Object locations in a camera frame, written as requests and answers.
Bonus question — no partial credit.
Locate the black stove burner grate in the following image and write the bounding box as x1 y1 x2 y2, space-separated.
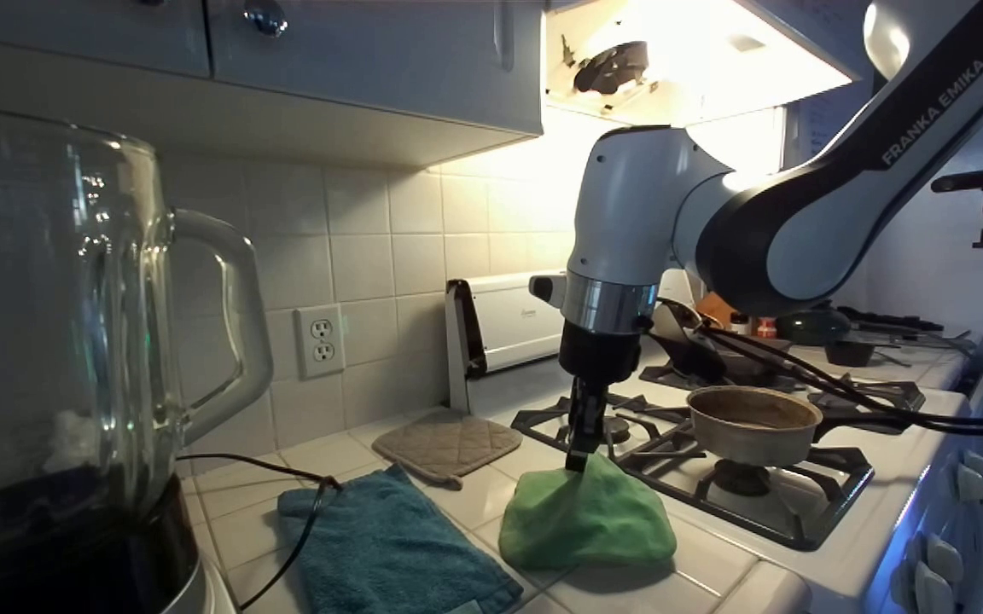
639 338 928 442
509 387 878 558

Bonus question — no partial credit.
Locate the glass blender jar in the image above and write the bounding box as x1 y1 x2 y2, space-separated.
0 107 276 574

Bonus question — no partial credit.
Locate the white wall outlet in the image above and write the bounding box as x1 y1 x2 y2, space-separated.
294 300 348 384

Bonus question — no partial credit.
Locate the grey upper cabinet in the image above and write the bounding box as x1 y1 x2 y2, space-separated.
0 0 549 171

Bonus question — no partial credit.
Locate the grey pot holder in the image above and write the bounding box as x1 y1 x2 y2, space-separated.
367 410 525 491

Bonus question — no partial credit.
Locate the white stove burner knob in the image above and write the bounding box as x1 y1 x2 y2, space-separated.
926 529 964 591
912 560 956 614
951 452 983 505

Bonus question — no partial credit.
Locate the small black skillet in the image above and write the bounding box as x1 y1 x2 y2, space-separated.
821 334 915 369

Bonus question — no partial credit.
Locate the white gas stove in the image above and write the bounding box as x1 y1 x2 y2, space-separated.
441 270 983 614

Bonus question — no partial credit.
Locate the brown frying pan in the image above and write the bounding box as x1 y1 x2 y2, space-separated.
681 384 860 471

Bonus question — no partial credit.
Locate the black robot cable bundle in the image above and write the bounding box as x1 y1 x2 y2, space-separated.
647 295 983 442

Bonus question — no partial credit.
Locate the metal cabinet knob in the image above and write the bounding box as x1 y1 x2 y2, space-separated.
236 0 294 38

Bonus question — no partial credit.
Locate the black blender power cable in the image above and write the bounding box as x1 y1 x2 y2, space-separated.
172 452 345 614

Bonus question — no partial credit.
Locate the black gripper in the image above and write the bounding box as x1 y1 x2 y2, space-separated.
555 321 643 473

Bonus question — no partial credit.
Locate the dark frying pan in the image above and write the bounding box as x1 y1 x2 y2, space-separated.
706 334 794 390

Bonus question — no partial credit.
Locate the green cloth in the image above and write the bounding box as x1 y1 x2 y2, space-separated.
499 452 680 578

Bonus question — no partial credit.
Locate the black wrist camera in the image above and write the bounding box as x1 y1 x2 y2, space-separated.
641 297 713 365

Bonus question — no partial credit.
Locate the teal towel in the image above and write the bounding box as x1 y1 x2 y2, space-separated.
274 466 525 614

